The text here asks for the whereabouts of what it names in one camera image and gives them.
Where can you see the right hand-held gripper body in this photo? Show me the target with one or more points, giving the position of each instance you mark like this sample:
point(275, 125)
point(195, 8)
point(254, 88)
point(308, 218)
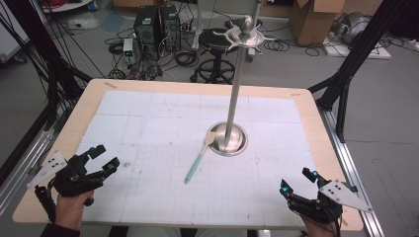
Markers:
point(324, 204)

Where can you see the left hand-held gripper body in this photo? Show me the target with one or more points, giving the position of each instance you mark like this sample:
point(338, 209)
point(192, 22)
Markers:
point(74, 179)

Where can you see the person's right hand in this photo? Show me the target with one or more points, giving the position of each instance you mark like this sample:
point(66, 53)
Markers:
point(316, 228)

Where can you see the person's left hand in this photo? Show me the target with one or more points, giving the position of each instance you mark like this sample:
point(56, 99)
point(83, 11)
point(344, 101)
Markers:
point(70, 210)

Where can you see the white gridded mat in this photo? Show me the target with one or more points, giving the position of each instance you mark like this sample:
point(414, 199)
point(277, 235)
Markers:
point(164, 184)

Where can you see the strip of masking tape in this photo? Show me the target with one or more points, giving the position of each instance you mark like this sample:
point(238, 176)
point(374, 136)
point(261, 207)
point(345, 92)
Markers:
point(110, 85)

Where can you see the steel utensil stand with hooks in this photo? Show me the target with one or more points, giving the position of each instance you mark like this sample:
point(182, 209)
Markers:
point(234, 98)

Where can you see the small silver power supply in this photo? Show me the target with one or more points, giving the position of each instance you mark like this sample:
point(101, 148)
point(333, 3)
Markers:
point(128, 49)

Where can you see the white flat board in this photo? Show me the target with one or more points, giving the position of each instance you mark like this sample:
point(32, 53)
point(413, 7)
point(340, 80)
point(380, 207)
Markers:
point(359, 51)

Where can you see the black computer tower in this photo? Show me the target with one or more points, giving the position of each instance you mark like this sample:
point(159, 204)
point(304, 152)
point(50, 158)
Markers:
point(170, 28)
point(145, 24)

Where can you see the grey round appliance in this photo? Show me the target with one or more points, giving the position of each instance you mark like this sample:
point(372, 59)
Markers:
point(354, 28)

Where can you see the cardboard box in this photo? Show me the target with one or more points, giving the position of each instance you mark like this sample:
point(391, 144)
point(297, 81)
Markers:
point(318, 19)

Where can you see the black round stool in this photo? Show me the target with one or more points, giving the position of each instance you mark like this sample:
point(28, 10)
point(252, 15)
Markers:
point(215, 49)

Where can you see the aluminium rail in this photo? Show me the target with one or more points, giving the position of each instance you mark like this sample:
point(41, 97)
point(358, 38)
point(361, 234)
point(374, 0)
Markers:
point(352, 171)
point(19, 171)

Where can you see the black metal frame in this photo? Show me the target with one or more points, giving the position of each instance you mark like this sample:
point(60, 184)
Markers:
point(349, 69)
point(39, 49)

